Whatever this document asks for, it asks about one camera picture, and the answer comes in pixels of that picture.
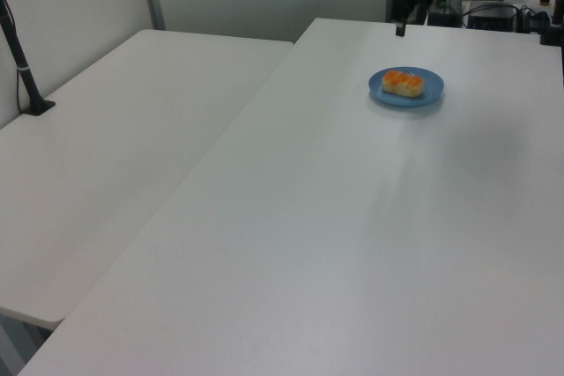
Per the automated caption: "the bread with orange topping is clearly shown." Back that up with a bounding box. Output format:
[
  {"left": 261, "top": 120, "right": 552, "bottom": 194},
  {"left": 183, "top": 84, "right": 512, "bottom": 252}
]
[{"left": 381, "top": 69, "right": 426, "bottom": 99}]

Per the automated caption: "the blue round plate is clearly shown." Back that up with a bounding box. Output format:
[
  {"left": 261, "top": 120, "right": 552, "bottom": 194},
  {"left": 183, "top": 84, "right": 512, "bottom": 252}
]
[{"left": 367, "top": 66, "right": 446, "bottom": 109}]

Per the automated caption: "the small black case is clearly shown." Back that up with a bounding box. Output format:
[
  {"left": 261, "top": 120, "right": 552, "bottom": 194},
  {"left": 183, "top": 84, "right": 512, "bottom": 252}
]
[{"left": 426, "top": 9, "right": 462, "bottom": 27}]

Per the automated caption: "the black electronics box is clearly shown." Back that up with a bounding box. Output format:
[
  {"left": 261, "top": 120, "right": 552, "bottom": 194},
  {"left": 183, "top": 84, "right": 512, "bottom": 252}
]
[{"left": 465, "top": 3, "right": 520, "bottom": 33}]

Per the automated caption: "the white side table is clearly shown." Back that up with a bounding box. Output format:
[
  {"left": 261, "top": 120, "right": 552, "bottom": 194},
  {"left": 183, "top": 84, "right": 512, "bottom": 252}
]
[{"left": 0, "top": 28, "right": 295, "bottom": 325}]

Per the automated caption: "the black pole stand with base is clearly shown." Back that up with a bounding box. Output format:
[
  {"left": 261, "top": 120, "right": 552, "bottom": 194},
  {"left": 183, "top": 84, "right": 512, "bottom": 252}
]
[{"left": 0, "top": 0, "right": 57, "bottom": 118}]

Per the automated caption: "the black table clamp mount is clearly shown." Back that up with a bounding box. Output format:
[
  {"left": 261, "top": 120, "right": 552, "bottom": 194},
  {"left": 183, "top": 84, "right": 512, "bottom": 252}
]
[{"left": 518, "top": 4, "right": 564, "bottom": 48}]

